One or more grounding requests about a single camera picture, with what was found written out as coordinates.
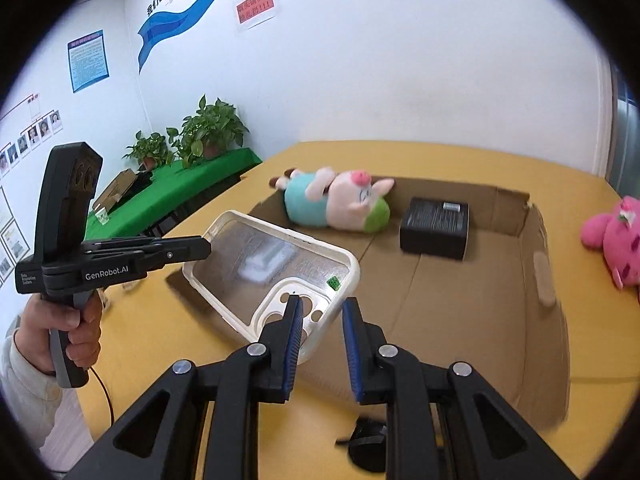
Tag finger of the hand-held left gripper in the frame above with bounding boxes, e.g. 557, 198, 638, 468
80, 234, 212, 271

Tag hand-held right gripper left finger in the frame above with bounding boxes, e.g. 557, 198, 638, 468
62, 294, 306, 480

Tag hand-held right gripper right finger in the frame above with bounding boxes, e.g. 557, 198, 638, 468
341, 297, 576, 480

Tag clear white phone case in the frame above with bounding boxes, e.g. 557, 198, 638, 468
181, 210, 361, 366

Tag brown cardboard box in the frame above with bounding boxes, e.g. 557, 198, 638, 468
200, 172, 571, 480

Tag person's left forearm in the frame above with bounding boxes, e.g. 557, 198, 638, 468
0, 315, 96, 476

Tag wooden desktop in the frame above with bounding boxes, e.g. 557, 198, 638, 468
75, 140, 640, 480

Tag person's left hand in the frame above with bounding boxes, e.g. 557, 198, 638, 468
12, 292, 103, 375

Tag small cardboard box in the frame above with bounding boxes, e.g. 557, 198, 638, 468
94, 169, 138, 208

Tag green tablecloth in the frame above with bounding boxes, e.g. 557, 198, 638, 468
82, 147, 263, 241

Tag small potted plant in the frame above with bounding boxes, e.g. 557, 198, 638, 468
122, 130, 176, 172

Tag black mouse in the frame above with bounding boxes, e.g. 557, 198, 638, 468
335, 416, 390, 472

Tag large potted plant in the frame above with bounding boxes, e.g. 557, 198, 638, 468
167, 94, 250, 168

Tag black rectangular box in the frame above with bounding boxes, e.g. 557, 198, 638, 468
399, 196, 471, 261

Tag pig plush toy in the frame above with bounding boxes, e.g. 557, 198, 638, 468
270, 166, 396, 233

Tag pink bear plush toy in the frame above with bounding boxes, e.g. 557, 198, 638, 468
580, 196, 640, 291

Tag framed wall papers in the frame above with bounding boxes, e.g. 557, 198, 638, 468
0, 185, 32, 283

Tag wall photo chart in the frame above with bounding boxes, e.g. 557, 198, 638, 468
0, 94, 66, 177

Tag blue framed wall notice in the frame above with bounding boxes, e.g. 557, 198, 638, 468
66, 30, 110, 93

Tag black cable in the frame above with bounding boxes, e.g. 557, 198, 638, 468
91, 369, 115, 427

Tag blue wave wall decal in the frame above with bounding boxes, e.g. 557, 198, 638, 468
137, 0, 276, 73

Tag red wall sign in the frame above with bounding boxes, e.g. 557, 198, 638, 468
234, 0, 278, 31

